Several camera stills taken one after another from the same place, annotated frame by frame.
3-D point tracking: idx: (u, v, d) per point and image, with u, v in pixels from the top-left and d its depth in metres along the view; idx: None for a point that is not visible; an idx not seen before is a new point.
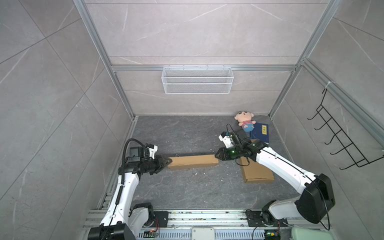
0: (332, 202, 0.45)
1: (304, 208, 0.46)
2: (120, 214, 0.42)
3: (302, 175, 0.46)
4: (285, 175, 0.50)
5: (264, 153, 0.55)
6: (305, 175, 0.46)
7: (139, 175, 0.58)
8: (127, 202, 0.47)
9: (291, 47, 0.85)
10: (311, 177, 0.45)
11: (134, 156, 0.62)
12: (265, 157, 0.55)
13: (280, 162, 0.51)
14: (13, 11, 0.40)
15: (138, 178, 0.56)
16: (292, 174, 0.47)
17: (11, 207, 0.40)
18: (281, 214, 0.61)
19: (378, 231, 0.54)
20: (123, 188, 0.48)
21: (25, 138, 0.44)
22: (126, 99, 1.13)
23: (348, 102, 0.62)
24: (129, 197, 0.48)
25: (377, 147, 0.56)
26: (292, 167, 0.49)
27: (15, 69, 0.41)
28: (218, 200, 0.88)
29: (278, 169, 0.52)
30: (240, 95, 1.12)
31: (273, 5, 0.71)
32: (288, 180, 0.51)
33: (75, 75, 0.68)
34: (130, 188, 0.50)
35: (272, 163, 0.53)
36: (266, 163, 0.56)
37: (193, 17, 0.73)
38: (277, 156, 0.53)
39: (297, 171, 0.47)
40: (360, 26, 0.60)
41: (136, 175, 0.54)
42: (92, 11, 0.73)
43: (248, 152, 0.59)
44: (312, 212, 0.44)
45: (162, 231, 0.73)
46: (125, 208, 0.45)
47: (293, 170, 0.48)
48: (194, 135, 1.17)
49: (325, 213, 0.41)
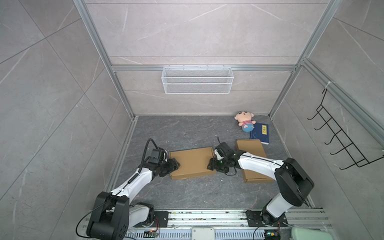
0: (307, 181, 0.48)
1: (286, 195, 0.49)
2: (127, 192, 0.46)
3: (272, 163, 0.52)
4: (263, 169, 0.56)
5: (242, 157, 0.63)
6: (275, 163, 0.52)
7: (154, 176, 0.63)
8: (136, 187, 0.52)
9: (291, 47, 0.85)
10: (279, 163, 0.51)
11: (154, 157, 0.69)
12: (243, 160, 0.63)
13: (255, 159, 0.59)
14: (13, 11, 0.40)
15: (151, 177, 0.61)
16: (265, 165, 0.54)
17: (11, 207, 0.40)
18: (277, 210, 0.62)
19: (378, 231, 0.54)
20: (138, 176, 0.55)
21: (25, 139, 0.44)
22: (126, 99, 1.13)
23: (348, 102, 0.62)
24: (138, 185, 0.53)
25: (377, 147, 0.56)
26: (264, 159, 0.56)
27: (14, 69, 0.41)
28: (218, 200, 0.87)
29: (256, 166, 0.58)
30: (240, 95, 1.12)
31: (273, 5, 0.71)
32: (265, 173, 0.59)
33: (75, 75, 0.68)
34: (143, 180, 0.56)
35: (250, 163, 0.60)
36: (247, 166, 0.63)
37: (193, 17, 0.73)
38: (253, 156, 0.61)
39: (269, 161, 0.54)
40: (360, 26, 0.60)
41: (151, 172, 0.61)
42: (92, 11, 0.73)
43: (232, 163, 0.67)
44: (292, 195, 0.47)
45: (162, 231, 0.73)
46: (133, 190, 0.49)
47: (265, 161, 0.55)
48: (194, 135, 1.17)
49: (305, 193, 0.47)
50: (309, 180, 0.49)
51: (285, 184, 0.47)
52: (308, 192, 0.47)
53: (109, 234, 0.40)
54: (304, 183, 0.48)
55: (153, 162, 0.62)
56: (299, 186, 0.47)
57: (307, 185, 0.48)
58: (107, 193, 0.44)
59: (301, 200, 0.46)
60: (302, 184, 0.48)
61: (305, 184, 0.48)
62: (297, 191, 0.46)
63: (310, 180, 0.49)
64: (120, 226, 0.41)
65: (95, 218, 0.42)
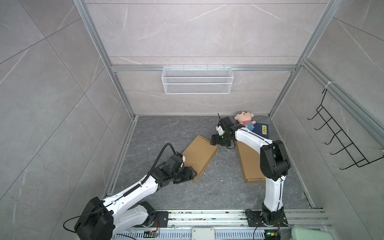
0: (285, 162, 0.56)
1: (262, 168, 0.59)
2: (117, 206, 0.44)
3: (262, 140, 0.59)
4: (253, 145, 0.63)
5: (239, 130, 0.70)
6: (265, 140, 0.59)
7: (160, 187, 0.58)
8: (131, 202, 0.49)
9: (291, 47, 0.85)
10: (269, 141, 0.58)
11: (168, 167, 0.63)
12: (239, 132, 0.70)
13: (250, 134, 0.65)
14: (13, 11, 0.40)
15: (155, 189, 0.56)
16: (255, 141, 0.61)
17: (11, 207, 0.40)
18: (270, 201, 0.65)
19: (378, 231, 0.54)
20: (138, 188, 0.51)
21: (25, 138, 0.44)
22: (126, 99, 1.13)
23: (349, 102, 0.62)
24: (136, 199, 0.51)
25: (377, 147, 0.56)
26: (257, 136, 0.62)
27: (14, 69, 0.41)
28: (218, 200, 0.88)
29: (249, 141, 0.65)
30: (240, 95, 1.12)
31: (273, 5, 0.71)
32: (255, 148, 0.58)
33: (75, 75, 0.68)
34: (141, 193, 0.52)
35: (245, 135, 0.67)
36: (243, 139, 0.69)
37: (193, 17, 0.73)
38: (249, 131, 0.67)
39: (260, 138, 0.61)
40: (360, 26, 0.60)
41: (156, 185, 0.56)
42: (92, 11, 0.73)
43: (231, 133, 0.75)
44: (267, 169, 0.56)
45: (162, 231, 0.73)
46: (126, 205, 0.47)
47: (256, 137, 0.62)
48: (194, 135, 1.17)
49: (280, 170, 0.56)
50: (287, 161, 0.56)
51: (264, 159, 0.56)
52: (283, 171, 0.57)
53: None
54: (283, 163, 0.56)
55: (165, 171, 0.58)
56: (277, 163, 0.55)
57: (284, 165, 0.56)
58: (99, 200, 0.43)
59: (274, 174, 0.55)
60: (280, 162, 0.56)
61: (283, 164, 0.56)
62: (272, 166, 0.55)
63: (288, 162, 0.56)
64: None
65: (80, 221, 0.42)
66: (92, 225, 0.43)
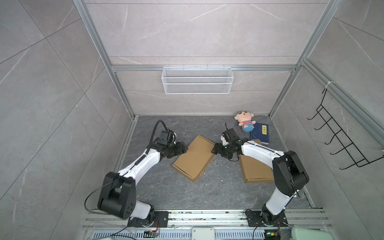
0: (303, 176, 0.50)
1: (278, 182, 0.52)
2: (134, 173, 0.47)
3: (273, 152, 0.55)
4: (264, 158, 0.58)
5: (245, 144, 0.66)
6: (275, 152, 0.54)
7: (161, 157, 0.64)
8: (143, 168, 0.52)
9: (291, 47, 0.85)
10: (279, 152, 0.53)
11: (163, 139, 0.69)
12: (246, 146, 0.65)
13: (258, 147, 0.61)
14: (13, 12, 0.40)
15: (158, 158, 0.61)
16: (265, 153, 0.56)
17: (11, 207, 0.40)
18: (274, 205, 0.63)
19: (378, 231, 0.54)
20: (145, 157, 0.55)
21: (25, 138, 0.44)
22: (126, 99, 1.13)
23: (348, 102, 0.62)
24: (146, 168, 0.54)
25: (377, 147, 0.56)
26: (266, 148, 0.58)
27: (14, 69, 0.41)
28: (218, 200, 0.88)
29: (258, 154, 0.60)
30: (240, 95, 1.12)
31: (273, 5, 0.71)
32: (266, 162, 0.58)
33: (75, 75, 0.68)
34: (149, 161, 0.56)
35: (252, 150, 0.63)
36: (250, 153, 0.65)
37: (193, 17, 0.73)
38: (256, 144, 0.63)
39: (270, 150, 0.56)
40: (360, 26, 0.60)
41: (158, 154, 0.60)
42: (92, 11, 0.73)
43: (236, 147, 0.70)
44: (284, 184, 0.50)
45: (162, 231, 0.73)
46: (140, 172, 0.50)
47: (266, 150, 0.57)
48: (194, 135, 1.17)
49: (298, 185, 0.49)
50: (305, 175, 0.50)
51: (279, 172, 0.50)
52: (301, 186, 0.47)
53: (117, 213, 0.43)
54: (300, 176, 0.50)
55: (161, 143, 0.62)
56: (293, 177, 0.49)
57: (302, 179, 0.50)
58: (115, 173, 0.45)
59: (291, 189, 0.48)
60: (297, 176, 0.50)
61: (301, 178, 0.50)
62: (289, 180, 0.49)
63: (306, 175, 0.50)
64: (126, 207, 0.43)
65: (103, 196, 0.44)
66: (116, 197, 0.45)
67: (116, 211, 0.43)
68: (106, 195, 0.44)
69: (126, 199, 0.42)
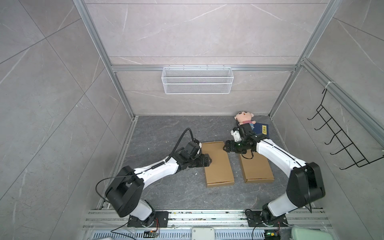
0: (319, 189, 0.47)
1: (293, 192, 0.48)
2: (146, 176, 0.47)
3: (293, 160, 0.50)
4: (278, 161, 0.54)
5: (262, 143, 0.61)
6: (295, 161, 0.49)
7: (178, 170, 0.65)
8: (156, 175, 0.52)
9: (291, 47, 0.85)
10: (300, 163, 0.48)
11: (186, 152, 0.67)
12: (263, 145, 0.60)
13: (277, 150, 0.55)
14: (13, 11, 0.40)
15: (174, 171, 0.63)
16: (284, 160, 0.51)
17: (11, 207, 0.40)
18: (278, 209, 0.62)
19: (378, 231, 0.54)
20: (162, 165, 0.55)
21: (25, 139, 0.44)
22: (126, 99, 1.13)
23: (348, 102, 0.62)
24: (160, 174, 0.55)
25: (377, 147, 0.56)
26: (286, 154, 0.53)
27: (14, 69, 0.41)
28: (218, 200, 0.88)
29: (273, 156, 0.56)
30: (240, 95, 1.12)
31: (273, 5, 0.71)
32: (282, 167, 0.53)
33: (75, 75, 0.68)
34: (165, 170, 0.56)
35: (270, 151, 0.57)
36: (263, 152, 0.61)
37: (194, 17, 0.73)
38: (274, 146, 0.58)
39: (289, 158, 0.51)
40: (360, 26, 0.60)
41: (175, 167, 0.60)
42: (92, 11, 0.73)
43: (251, 142, 0.65)
44: (299, 195, 0.46)
45: (162, 231, 0.73)
46: (151, 177, 0.50)
47: (286, 156, 0.52)
48: (194, 135, 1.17)
49: (313, 199, 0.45)
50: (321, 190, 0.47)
51: (296, 183, 0.46)
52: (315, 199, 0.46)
53: (117, 206, 0.43)
54: (315, 189, 0.47)
55: (184, 156, 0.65)
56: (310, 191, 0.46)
57: (318, 193, 0.47)
58: (130, 170, 0.46)
59: (305, 202, 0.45)
60: (314, 190, 0.47)
61: (317, 191, 0.47)
62: (306, 193, 0.46)
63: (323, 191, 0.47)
64: (125, 205, 0.43)
65: (113, 186, 0.46)
66: (122, 193, 0.45)
67: (117, 205, 0.43)
68: (115, 186, 0.45)
69: (129, 197, 0.43)
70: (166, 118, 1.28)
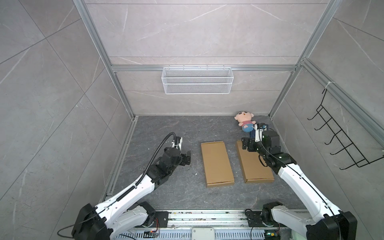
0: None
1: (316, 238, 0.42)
2: (110, 212, 0.42)
3: (324, 204, 0.42)
4: (304, 196, 0.47)
5: (287, 168, 0.53)
6: (327, 206, 0.42)
7: (157, 185, 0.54)
8: (126, 204, 0.47)
9: (291, 47, 0.85)
10: (333, 210, 0.41)
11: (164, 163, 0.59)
12: (289, 173, 0.52)
13: (305, 184, 0.48)
14: (13, 12, 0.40)
15: (152, 188, 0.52)
16: (312, 199, 0.44)
17: (11, 207, 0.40)
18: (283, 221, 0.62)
19: (378, 232, 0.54)
20: (133, 189, 0.49)
21: (25, 139, 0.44)
22: (126, 99, 1.13)
23: (348, 102, 0.62)
24: (132, 201, 0.49)
25: (377, 147, 0.56)
26: (316, 194, 0.45)
27: (14, 69, 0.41)
28: (218, 200, 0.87)
29: (298, 188, 0.49)
30: (240, 95, 1.12)
31: (273, 6, 0.71)
32: (305, 203, 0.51)
33: (75, 75, 0.68)
34: (138, 195, 0.50)
35: (295, 182, 0.50)
36: (286, 178, 0.54)
37: (194, 17, 0.73)
38: (302, 177, 0.49)
39: (320, 199, 0.43)
40: (360, 26, 0.60)
41: (151, 185, 0.54)
42: (92, 11, 0.73)
43: (272, 163, 0.57)
44: None
45: (162, 231, 0.73)
46: (120, 209, 0.45)
47: (315, 196, 0.44)
48: (194, 135, 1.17)
49: None
50: None
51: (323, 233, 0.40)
52: None
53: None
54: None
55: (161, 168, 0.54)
56: None
57: None
58: (93, 206, 0.42)
59: None
60: None
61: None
62: None
63: None
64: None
65: (76, 228, 0.43)
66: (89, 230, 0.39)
67: None
68: (77, 230, 0.42)
69: None
70: (166, 118, 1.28)
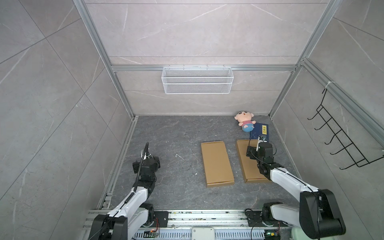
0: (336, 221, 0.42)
1: (304, 219, 0.45)
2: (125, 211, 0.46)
3: (304, 185, 0.49)
4: (291, 187, 0.53)
5: (275, 169, 0.61)
6: (307, 186, 0.48)
7: (149, 194, 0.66)
8: (133, 206, 0.52)
9: (291, 47, 0.85)
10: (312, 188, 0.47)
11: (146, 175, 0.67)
12: (276, 172, 0.61)
13: (288, 176, 0.55)
14: (13, 11, 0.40)
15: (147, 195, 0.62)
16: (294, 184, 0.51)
17: (11, 207, 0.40)
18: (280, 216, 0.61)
19: (377, 231, 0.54)
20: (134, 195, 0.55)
21: (25, 138, 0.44)
22: (126, 99, 1.13)
23: (348, 102, 0.62)
24: (135, 205, 0.53)
25: (377, 147, 0.56)
26: (298, 180, 0.52)
27: (14, 69, 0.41)
28: (218, 200, 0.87)
29: (286, 182, 0.55)
30: (240, 95, 1.12)
31: (273, 5, 0.71)
32: (294, 194, 0.51)
33: (75, 75, 0.68)
34: (138, 199, 0.56)
35: (282, 178, 0.57)
36: (277, 179, 0.61)
37: (194, 17, 0.73)
38: (287, 172, 0.58)
39: (301, 183, 0.50)
40: (360, 26, 0.60)
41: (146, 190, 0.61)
42: (92, 11, 0.73)
43: (264, 171, 0.66)
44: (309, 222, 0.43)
45: (162, 231, 0.73)
46: (130, 210, 0.49)
47: (297, 182, 0.51)
48: (194, 135, 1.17)
49: (325, 228, 0.42)
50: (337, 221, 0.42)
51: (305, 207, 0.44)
52: (330, 231, 0.42)
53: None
54: (333, 221, 0.42)
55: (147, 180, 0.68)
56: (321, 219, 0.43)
57: (329, 222, 0.42)
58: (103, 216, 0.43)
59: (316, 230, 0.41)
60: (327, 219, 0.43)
61: (335, 222, 0.42)
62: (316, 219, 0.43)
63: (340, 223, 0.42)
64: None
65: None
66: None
67: None
68: None
69: None
70: (166, 118, 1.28)
